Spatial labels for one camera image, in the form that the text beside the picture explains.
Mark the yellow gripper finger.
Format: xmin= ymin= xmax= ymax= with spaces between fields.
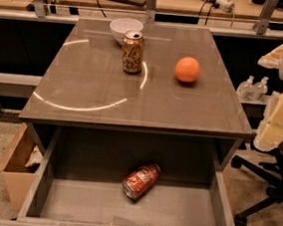
xmin=253 ymin=94 xmax=283 ymax=152
xmin=257 ymin=44 xmax=283 ymax=69

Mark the red coke can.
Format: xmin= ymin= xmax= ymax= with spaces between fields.
xmin=122 ymin=163 xmax=160 ymax=200

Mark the grey cabinet counter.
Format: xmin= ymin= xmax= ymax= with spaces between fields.
xmin=20 ymin=19 xmax=252 ymax=139

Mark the gold La Croix can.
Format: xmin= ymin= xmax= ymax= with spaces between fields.
xmin=122 ymin=30 xmax=143 ymax=74

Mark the open grey top drawer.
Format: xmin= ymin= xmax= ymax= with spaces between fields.
xmin=0 ymin=127 xmax=235 ymax=226

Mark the orange fruit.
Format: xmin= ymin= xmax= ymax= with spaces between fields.
xmin=174 ymin=57 xmax=201 ymax=83

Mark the white power strip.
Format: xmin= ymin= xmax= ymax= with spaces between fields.
xmin=200 ymin=0 xmax=235 ymax=13

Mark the white bowl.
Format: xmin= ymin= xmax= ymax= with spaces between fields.
xmin=110 ymin=18 xmax=143 ymax=44

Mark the crumpled paper in box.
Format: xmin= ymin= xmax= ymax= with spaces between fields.
xmin=25 ymin=146 xmax=43 ymax=168

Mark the cardboard box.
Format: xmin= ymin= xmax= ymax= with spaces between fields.
xmin=0 ymin=123 xmax=36 ymax=210

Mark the right metal bracket post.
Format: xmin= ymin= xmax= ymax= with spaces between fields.
xmin=253 ymin=0 xmax=279 ymax=35

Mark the middle metal bracket post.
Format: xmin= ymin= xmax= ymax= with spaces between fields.
xmin=145 ymin=0 xmax=156 ymax=24

